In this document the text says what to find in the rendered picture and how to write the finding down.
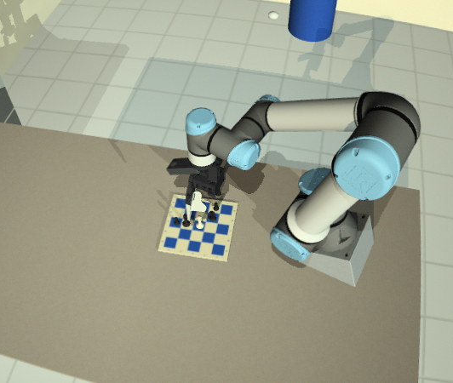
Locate blue and cream chessboard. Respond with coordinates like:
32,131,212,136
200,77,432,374
158,194,238,261

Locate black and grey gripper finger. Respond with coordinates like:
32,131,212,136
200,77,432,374
186,181,207,221

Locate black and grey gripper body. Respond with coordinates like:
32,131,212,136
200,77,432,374
188,157,226,197

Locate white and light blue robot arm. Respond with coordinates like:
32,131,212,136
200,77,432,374
166,92,421,261

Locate white chess piece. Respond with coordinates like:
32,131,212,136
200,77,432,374
196,215,204,229

